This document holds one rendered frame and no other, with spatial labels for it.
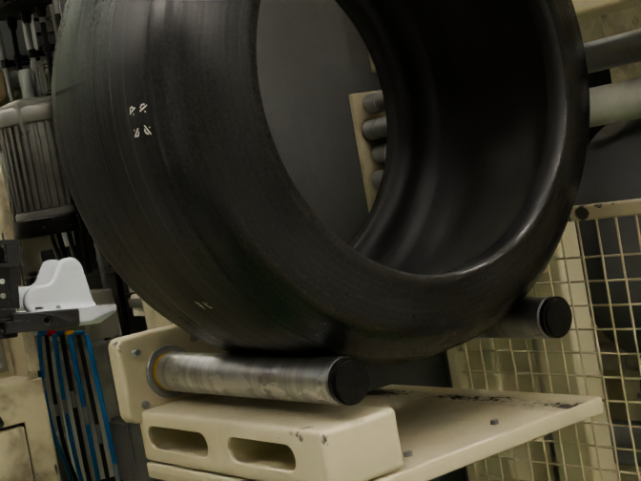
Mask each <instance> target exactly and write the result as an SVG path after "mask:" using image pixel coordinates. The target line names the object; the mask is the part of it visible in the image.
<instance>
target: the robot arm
mask: <svg viewBox="0 0 641 481"><path fill-rule="evenodd" d="M0 244H5V250H4V247H2V245H0V339H8V338H15V337H18V333H20V332H30V331H39V330H49V329H57V328H65V327H73V326H80V325H87V324H99V323H101V322H103V321H104V320H105V319H107V318H108V317H109V316H111V315H112V314H113V313H115V311H116V304H102V305H96V304H95V303H94V301H93V298H92V295H91V291H90V288H89V286H88V283H87V280H86V277H85V274H84V271H83V267H82V265H81V263H80V262H79V261H78V260H77V259H75V258H65V259H62V260H61V261H58V260H48V261H44V262H43V263H42V265H41V267H40V270H39V273H38V275H37V278H36V280H35V282H34V284H32V285H30V286H23V287H18V286H20V285H21V275H20V266H21V264H20V251H19V240H0ZM5 252H6V255H5ZM21 307H25V309H26V311H17V308H21ZM36 307H39V308H38V309H36V310H35V308H36Z"/></svg>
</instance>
